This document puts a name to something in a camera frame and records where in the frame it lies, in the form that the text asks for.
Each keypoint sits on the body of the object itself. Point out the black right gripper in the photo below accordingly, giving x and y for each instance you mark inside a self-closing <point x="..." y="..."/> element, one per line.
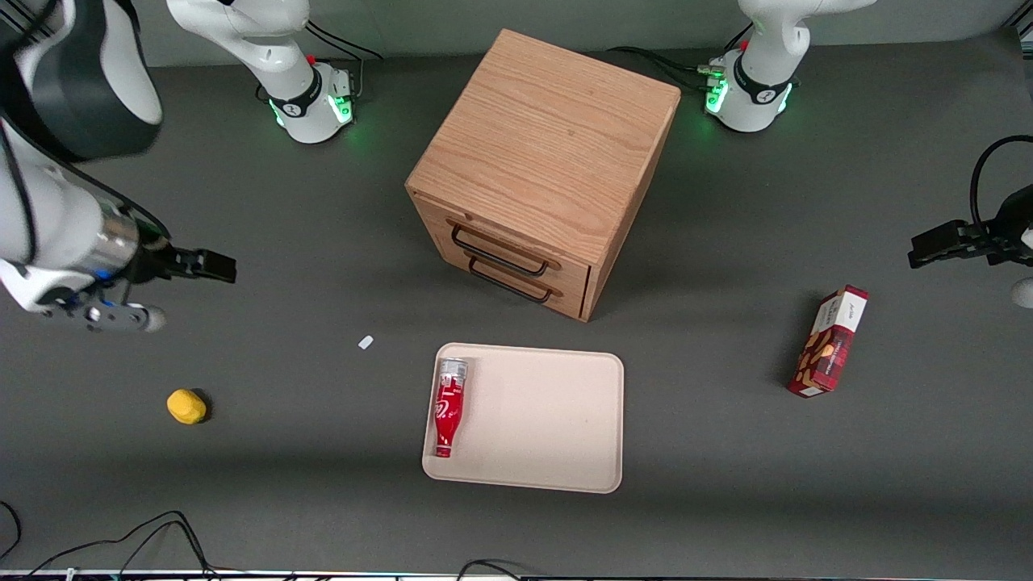
<point x="152" y="260"/>

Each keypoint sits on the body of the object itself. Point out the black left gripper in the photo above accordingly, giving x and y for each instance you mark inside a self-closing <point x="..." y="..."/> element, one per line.
<point x="1010" y="223"/>

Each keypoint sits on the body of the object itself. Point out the red coke bottle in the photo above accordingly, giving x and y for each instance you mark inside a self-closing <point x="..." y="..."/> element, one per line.
<point x="448" y="403"/>

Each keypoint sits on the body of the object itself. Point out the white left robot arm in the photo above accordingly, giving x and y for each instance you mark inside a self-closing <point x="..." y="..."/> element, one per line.
<point x="759" y="81"/>

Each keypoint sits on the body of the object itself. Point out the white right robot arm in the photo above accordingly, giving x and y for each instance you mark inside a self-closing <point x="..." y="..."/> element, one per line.
<point x="48" y="218"/>

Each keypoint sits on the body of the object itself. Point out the white rectangular tray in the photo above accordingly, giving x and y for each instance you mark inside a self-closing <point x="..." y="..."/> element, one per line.
<point x="549" y="420"/>

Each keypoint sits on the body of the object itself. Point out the yellow lemon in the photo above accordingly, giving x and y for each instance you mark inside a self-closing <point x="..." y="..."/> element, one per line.
<point x="186" y="406"/>

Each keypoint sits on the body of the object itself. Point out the red plaid cookie box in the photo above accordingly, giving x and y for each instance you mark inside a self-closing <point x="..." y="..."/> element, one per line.
<point x="831" y="347"/>

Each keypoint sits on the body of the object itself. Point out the wooden upper drawer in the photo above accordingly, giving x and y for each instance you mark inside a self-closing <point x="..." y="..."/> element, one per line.
<point x="565" y="278"/>

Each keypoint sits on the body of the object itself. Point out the wooden drawer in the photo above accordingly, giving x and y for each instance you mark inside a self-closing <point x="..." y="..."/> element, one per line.
<point x="565" y="278"/>
<point x="569" y="305"/>

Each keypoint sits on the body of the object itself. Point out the wooden drawer cabinet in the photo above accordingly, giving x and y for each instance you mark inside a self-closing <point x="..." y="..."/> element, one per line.
<point x="549" y="137"/>

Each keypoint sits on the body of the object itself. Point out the wooden lower drawer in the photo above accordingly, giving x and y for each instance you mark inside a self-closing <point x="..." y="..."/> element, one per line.
<point x="569" y="305"/>

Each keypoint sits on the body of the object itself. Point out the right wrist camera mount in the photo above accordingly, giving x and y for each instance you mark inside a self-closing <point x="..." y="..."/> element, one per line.
<point x="113" y="316"/>

